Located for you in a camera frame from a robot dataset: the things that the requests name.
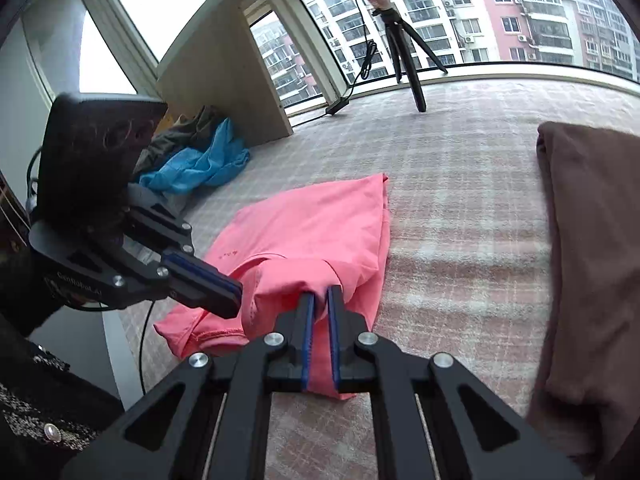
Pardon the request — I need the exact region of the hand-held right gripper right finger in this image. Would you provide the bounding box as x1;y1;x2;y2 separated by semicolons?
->
326;285;583;480

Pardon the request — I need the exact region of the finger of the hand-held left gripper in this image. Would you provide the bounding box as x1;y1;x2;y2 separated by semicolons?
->
115;264;242;319
125;195;244;294

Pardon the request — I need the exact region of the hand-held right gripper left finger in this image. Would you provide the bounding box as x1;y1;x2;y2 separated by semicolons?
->
62;292;317;480

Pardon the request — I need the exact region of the pink t-shirt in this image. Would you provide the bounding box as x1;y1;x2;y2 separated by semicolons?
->
153;172;391;401

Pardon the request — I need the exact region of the person's left forearm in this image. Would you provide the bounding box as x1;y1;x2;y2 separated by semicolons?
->
0;247;66;336

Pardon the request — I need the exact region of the blue garment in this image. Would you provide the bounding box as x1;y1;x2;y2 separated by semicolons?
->
137;117;251;196

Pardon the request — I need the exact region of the dark olive garment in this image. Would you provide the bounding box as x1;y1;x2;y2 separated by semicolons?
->
132;105;226;176

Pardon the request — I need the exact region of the light wooden board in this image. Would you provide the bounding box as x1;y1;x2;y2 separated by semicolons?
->
156;7;294;148

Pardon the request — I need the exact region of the pink plaid blanket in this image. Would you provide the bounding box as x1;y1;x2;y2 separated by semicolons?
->
120;80;640;480

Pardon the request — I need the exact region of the person's black buttoned sweater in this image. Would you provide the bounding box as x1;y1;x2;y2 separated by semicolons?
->
0;310;126;480

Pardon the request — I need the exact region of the black tripod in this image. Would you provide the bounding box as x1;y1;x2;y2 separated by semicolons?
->
362;0;448;113

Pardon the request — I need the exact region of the brown garment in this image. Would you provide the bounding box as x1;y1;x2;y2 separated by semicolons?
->
525;121;640;476

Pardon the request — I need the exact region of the white framed bay window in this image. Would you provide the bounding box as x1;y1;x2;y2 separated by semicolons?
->
20;0;640;126

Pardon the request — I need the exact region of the black cable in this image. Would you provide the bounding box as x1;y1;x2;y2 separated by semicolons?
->
137;300;156;393

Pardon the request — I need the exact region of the black power adapter with cable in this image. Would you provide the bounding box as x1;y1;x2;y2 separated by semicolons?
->
325;40;378;116

